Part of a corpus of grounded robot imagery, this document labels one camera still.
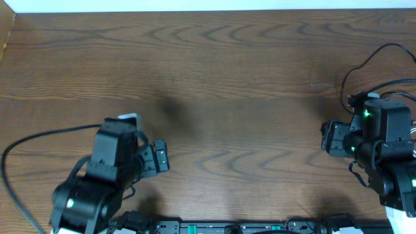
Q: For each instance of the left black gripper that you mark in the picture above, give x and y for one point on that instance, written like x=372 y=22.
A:
x=159 y=156

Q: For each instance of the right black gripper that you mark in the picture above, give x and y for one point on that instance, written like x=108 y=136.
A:
x=333 y=136

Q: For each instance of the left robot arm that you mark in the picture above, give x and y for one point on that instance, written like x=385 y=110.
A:
x=94 y=190

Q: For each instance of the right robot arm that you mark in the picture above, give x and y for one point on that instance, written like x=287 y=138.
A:
x=378 y=140

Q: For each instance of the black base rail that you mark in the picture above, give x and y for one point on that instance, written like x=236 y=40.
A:
x=137 y=223

